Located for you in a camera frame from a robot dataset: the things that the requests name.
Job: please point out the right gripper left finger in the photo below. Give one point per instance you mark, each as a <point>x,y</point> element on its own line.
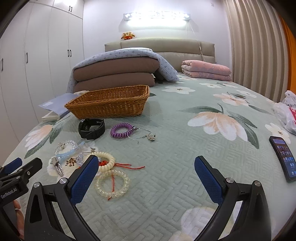
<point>41,221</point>

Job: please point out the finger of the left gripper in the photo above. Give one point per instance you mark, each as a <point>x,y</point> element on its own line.
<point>11,167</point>
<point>25,171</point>

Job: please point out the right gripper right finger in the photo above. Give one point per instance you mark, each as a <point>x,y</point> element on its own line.
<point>253,220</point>

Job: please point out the black wrist watch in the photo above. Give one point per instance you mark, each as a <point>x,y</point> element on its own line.
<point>91,128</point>

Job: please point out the person's left hand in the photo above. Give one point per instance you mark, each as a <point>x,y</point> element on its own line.
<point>20,222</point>

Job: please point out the black smartphone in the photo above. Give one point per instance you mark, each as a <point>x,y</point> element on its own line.
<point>285,157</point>

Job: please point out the blue grey book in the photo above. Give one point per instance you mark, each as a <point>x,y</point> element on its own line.
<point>57,105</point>

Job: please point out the floral green bedspread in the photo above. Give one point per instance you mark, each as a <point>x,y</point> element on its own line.
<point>228,124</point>

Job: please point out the white plastic bag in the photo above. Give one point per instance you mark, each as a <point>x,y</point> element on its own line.
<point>285,112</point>

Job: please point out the white wardrobe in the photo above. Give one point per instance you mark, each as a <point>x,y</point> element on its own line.
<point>39,48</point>

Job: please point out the brown wicker basket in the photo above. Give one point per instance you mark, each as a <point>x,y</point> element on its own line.
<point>116,102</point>

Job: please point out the folded brown quilt stack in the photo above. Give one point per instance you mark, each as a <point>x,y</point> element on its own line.
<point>115,73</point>

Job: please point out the beige pleated curtain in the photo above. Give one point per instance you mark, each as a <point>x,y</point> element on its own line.
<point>258,46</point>

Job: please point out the folded pink blanket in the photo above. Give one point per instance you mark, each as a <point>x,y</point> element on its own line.
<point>206,70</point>

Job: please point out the grey blue patterned blanket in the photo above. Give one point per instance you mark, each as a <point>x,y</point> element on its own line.
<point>165,70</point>

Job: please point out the orange plush toy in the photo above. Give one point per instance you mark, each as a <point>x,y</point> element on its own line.
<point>127,35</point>

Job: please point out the beige upholstered headboard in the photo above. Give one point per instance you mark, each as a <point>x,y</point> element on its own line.
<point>174,50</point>

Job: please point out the left wall lamp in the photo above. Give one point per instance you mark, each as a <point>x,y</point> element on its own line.
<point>127,16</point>

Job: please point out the wall lamp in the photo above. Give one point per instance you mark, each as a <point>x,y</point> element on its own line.
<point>127,16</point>
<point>186,17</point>

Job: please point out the right wall lamp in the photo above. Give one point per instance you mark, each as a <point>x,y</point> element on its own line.
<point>186,17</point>

